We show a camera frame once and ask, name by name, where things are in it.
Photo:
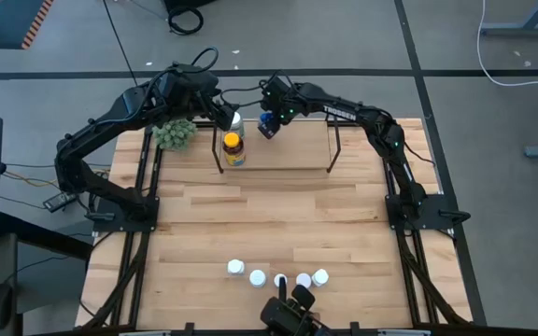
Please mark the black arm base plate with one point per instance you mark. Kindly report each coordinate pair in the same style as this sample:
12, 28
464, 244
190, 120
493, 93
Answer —
437, 210
110, 226

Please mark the pill vial printed white label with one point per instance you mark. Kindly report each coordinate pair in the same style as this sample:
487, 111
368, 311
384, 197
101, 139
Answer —
320, 277

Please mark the wooden shelf black metal frame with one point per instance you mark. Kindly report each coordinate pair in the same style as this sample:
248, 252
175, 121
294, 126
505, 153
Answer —
292, 144

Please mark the black aluminium rig frame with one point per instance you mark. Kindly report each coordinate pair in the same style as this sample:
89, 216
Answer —
139, 280

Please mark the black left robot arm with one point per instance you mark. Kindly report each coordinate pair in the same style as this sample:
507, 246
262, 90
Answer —
110, 112

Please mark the green potted plant white pot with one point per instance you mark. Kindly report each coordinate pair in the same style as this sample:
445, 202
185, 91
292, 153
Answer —
174, 134

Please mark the amber bottle yellow cap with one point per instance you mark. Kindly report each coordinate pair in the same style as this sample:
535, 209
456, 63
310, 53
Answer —
233, 140

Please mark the white bottle red label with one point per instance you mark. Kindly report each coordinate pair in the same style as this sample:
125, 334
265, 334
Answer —
235, 267

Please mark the amber pill vial white cap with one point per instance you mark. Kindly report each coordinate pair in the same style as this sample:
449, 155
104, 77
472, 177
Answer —
303, 280

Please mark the black power adapter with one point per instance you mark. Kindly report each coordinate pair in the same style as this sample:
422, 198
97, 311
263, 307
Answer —
60, 201

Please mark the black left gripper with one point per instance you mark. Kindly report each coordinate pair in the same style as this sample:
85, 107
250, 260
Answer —
194, 91

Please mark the grey table leg frame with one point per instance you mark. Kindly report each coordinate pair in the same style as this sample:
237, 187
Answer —
521, 29

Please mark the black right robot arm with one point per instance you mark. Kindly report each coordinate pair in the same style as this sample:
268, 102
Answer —
372, 116

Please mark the clear bottle white cap green label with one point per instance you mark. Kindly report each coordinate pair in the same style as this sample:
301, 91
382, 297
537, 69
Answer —
237, 122

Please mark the white bottle blue label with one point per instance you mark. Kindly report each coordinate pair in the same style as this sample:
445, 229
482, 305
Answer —
257, 278

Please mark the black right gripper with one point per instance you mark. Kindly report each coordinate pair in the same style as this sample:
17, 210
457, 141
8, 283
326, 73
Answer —
278, 100

